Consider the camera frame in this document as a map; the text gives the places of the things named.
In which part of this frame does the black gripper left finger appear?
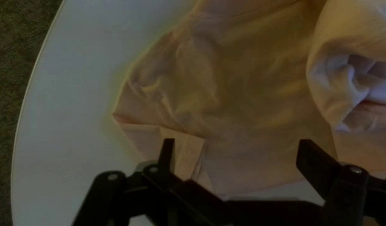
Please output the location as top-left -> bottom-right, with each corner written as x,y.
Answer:
72,137 -> 228,226

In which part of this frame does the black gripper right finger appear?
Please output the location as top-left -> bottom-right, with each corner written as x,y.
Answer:
296,138 -> 386,226

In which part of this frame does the peach cloth towel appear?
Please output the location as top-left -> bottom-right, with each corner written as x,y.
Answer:
111,0 -> 386,199

